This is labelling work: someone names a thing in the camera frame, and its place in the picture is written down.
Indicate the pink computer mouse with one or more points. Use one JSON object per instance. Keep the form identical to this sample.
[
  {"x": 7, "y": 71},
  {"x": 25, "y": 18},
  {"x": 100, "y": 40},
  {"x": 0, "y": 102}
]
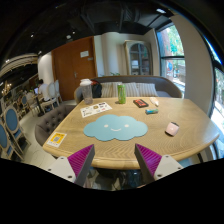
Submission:
[{"x": 172, "y": 129}]

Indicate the black red card box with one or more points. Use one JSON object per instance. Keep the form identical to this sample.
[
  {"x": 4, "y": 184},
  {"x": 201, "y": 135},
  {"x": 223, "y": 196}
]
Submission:
[{"x": 140, "y": 103}]

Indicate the window with dark frame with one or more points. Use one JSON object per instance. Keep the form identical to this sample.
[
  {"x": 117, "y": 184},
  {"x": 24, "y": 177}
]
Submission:
[{"x": 172, "y": 59}]

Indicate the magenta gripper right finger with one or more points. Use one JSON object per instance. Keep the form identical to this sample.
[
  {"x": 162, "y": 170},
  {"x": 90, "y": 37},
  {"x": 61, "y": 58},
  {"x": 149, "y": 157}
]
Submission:
[{"x": 153, "y": 165}]

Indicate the glass display cabinet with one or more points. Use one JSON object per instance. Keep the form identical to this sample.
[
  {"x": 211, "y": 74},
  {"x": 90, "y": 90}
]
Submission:
[{"x": 138, "y": 57}]

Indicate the grey curved sofa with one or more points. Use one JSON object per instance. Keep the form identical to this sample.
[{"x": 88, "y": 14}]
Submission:
[{"x": 163, "y": 86}]

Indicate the seated person white shirt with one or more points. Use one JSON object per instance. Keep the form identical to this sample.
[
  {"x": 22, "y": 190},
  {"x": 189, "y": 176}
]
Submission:
[{"x": 43, "y": 90}]

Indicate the blue cloud mouse pad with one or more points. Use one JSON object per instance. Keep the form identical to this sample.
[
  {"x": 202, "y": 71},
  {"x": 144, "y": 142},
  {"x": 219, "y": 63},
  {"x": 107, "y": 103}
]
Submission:
[{"x": 113, "y": 127}]

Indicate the clear plastic shaker bottle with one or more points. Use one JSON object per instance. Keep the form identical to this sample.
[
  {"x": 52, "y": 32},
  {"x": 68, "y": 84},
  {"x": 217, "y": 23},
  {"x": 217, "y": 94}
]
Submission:
[{"x": 85, "y": 85}]

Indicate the yellow QR code sign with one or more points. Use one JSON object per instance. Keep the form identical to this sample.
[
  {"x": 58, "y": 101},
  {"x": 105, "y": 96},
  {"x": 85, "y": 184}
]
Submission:
[{"x": 56, "y": 139}]

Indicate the black backpack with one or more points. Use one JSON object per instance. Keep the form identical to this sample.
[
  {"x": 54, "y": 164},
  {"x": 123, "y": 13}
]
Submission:
[{"x": 96, "y": 89}]

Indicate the green drink can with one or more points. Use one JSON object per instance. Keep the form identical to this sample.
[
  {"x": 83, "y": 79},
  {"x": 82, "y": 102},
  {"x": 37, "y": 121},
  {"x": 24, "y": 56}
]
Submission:
[{"x": 121, "y": 93}]

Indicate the white sticker sheet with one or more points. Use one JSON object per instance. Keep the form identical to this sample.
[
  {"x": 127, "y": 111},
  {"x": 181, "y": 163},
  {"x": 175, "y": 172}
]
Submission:
[{"x": 95, "y": 109}]

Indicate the striped cushion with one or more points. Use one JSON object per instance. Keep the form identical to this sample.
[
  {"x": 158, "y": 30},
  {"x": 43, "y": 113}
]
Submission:
[{"x": 133, "y": 89}]

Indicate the teal lighter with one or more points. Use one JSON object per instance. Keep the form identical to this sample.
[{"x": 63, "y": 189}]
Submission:
[{"x": 151, "y": 111}]

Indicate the grey tufted armchair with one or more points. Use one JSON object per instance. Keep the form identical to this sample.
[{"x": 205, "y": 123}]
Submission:
[{"x": 49, "y": 122}]

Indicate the white oblong object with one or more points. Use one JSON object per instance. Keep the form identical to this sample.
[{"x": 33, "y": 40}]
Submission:
[{"x": 154, "y": 101}]

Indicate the blue white chair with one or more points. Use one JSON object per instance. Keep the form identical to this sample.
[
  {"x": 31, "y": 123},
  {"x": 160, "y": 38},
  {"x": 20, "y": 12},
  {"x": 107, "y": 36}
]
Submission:
[{"x": 13, "y": 126}]

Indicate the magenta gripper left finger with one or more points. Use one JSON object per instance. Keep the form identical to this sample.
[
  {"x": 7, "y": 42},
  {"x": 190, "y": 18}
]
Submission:
[{"x": 75, "y": 167}]

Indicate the orange wooden door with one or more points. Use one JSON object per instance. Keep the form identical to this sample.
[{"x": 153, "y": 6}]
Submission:
[{"x": 71, "y": 63}]

